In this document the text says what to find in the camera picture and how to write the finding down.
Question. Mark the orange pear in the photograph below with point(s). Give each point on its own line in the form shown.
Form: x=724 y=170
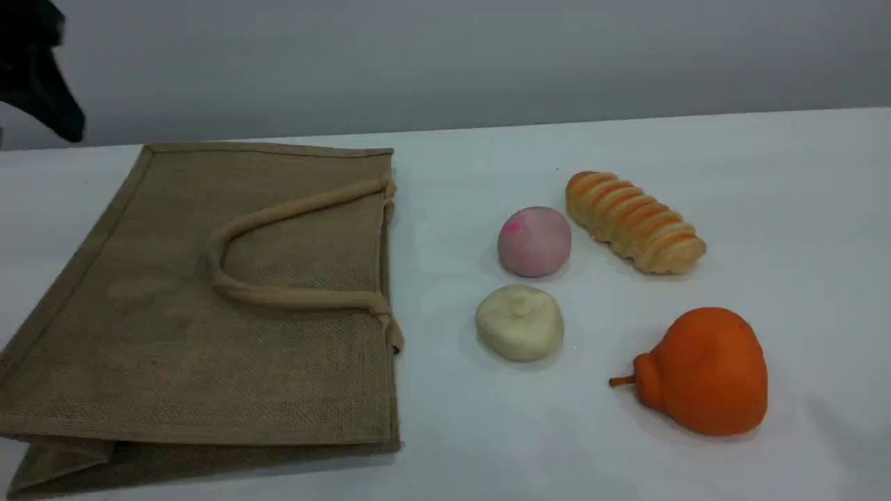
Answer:
x=703 y=376

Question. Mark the cream white steamed bun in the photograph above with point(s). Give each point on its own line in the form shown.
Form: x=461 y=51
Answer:
x=519 y=323

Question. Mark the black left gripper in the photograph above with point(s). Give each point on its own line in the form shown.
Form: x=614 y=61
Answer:
x=28 y=35

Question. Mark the brown jute tote bag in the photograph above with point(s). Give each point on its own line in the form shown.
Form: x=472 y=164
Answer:
x=209 y=334

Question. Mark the pink peach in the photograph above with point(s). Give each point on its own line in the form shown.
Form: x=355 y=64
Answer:
x=534 y=242

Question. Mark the ridged golden bread loaf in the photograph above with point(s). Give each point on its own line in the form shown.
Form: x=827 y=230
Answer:
x=637 y=223

